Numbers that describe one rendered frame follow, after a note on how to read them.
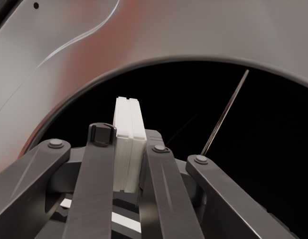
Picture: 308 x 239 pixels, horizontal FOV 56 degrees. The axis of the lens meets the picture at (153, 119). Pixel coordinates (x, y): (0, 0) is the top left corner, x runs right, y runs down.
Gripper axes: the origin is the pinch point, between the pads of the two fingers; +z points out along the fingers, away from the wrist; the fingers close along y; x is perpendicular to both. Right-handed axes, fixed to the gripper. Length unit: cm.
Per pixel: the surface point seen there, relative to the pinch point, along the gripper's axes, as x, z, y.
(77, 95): -8.0, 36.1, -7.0
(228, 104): -8, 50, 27
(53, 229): -9.3, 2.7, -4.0
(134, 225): -8.9, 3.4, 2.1
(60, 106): -10.8, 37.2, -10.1
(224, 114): -11, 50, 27
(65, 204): -9.3, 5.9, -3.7
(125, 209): -9.6, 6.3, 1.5
